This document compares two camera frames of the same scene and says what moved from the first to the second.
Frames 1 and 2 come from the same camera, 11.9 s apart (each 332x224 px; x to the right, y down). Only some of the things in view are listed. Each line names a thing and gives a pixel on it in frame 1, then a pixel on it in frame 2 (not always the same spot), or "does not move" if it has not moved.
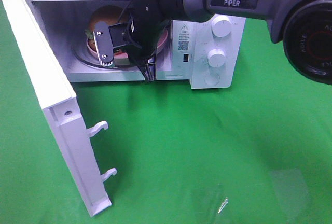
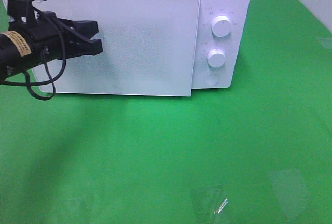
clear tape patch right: (291, 190) does not move
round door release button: (211, 79) does not move
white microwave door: (59, 101) -> (150, 35)
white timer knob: (216, 58) does not move
